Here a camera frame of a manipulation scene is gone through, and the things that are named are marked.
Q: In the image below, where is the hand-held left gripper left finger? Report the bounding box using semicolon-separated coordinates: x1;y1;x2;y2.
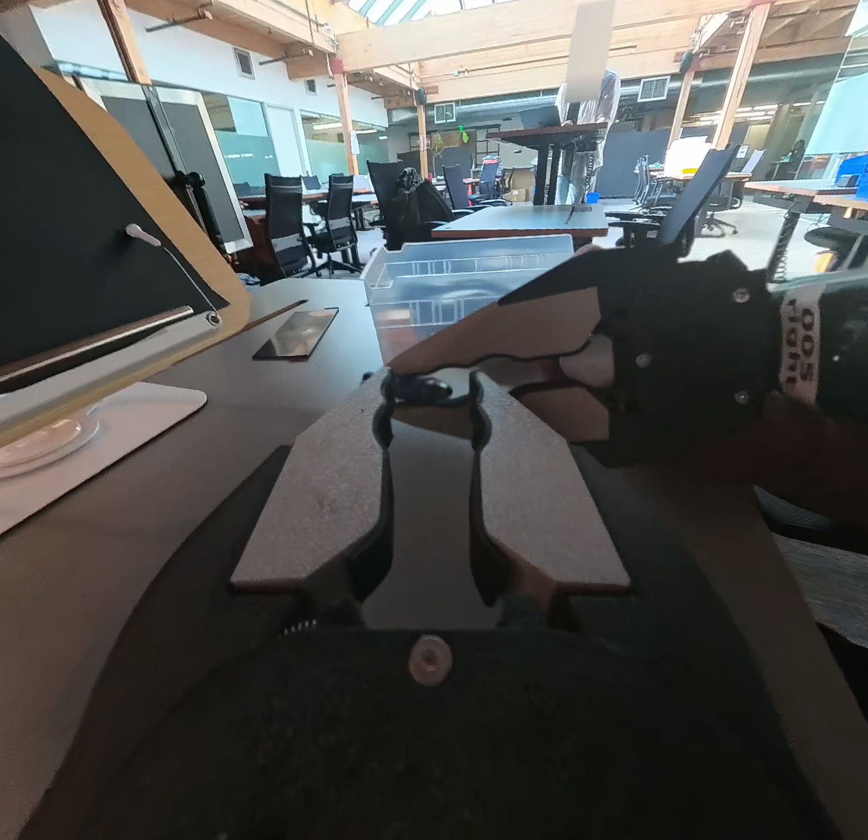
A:
229;371;396;602

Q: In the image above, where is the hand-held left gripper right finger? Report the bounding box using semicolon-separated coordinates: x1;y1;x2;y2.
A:
468;371;633;608

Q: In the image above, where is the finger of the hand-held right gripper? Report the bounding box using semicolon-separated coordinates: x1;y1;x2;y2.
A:
387;286;603;376
392;382;614;446

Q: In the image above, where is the blue pen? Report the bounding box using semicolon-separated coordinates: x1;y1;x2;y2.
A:
390;374;454;407

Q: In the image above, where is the person's right forearm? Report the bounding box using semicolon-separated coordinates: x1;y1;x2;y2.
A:
739;393;868;536

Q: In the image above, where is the person's right hand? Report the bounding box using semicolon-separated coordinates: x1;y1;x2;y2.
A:
558;337;617;391

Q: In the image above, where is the clear plastic storage bin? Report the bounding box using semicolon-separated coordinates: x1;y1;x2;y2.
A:
359;235;584;363

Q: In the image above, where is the grey table with brown edge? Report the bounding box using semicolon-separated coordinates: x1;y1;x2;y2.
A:
432;203;609;241

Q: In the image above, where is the black jacket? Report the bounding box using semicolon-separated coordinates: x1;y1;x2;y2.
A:
396;168;455;244

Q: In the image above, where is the dark mesh office chair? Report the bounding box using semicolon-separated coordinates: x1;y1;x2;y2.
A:
610;143;743;258

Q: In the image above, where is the dark glossy flat plate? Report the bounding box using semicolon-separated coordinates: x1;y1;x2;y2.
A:
252;306;340;361

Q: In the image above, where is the wooden standing desk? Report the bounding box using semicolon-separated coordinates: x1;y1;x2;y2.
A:
488;123;611;207

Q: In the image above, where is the black office chair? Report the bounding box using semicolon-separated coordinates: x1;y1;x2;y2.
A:
312;174;363;275
263;174;316;278
366;161;476;248

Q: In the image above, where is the dark framed board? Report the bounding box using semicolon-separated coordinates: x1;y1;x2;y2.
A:
81;81;252;251

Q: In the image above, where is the wooden desk with coiled cable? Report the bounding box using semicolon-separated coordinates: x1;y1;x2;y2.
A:
742;176;868;278

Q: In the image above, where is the white monitor cable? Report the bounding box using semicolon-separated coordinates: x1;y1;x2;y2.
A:
125;223;223;327

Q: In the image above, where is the monitor with wooden frame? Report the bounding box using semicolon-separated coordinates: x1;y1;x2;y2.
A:
0;33;252;536

